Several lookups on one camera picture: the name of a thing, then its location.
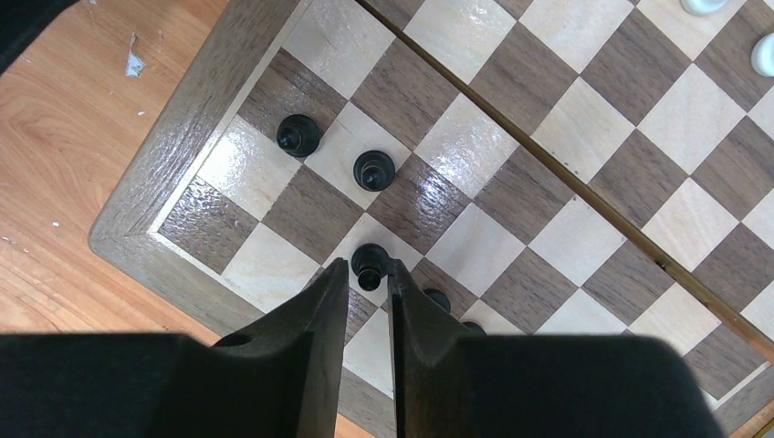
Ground white chess piece row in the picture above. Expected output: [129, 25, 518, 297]
[679, 0, 774, 78]

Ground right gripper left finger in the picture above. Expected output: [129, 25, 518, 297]
[1, 259, 349, 437]

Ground black chess piece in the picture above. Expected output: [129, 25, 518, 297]
[463, 321, 486, 336]
[424, 288, 451, 314]

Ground black pawn on board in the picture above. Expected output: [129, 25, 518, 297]
[353, 150, 396, 192]
[276, 114, 322, 158]

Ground wooden chess board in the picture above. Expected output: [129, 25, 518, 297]
[89, 1, 773, 435]

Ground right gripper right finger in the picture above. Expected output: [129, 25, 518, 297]
[388, 259, 723, 437]

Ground black pawn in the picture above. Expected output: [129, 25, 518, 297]
[350, 243, 391, 292]
[353, 150, 396, 192]
[276, 114, 322, 158]

